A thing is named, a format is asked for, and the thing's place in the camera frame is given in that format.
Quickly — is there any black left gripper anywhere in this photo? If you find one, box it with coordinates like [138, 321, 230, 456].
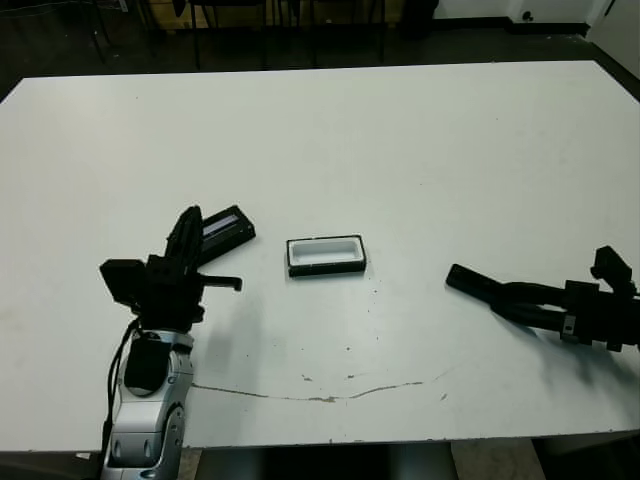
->
[134, 206, 245, 331]

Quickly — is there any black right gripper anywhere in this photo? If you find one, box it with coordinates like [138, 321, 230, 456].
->
[492, 279, 640, 354]

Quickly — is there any black box lid with label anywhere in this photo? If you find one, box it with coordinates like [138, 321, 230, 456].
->
[198, 204, 258, 265]

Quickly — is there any black box base white insert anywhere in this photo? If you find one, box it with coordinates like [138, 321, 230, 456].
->
[285, 232, 369, 280]

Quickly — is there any black waste bin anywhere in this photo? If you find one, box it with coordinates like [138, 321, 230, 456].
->
[402, 0, 441, 39]

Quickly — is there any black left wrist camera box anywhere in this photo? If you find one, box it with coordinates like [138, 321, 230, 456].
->
[98, 257, 150, 307]

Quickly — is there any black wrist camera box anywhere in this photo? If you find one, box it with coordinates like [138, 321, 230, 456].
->
[591, 244, 635, 291]
[98, 257, 150, 307]

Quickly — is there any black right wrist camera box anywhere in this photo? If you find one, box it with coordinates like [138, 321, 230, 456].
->
[591, 244, 635, 291]

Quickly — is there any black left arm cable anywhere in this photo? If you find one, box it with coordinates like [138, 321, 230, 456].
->
[102, 319, 141, 451]

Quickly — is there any black metal frame chair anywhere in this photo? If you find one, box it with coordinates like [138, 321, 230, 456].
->
[188, 0, 269, 71]

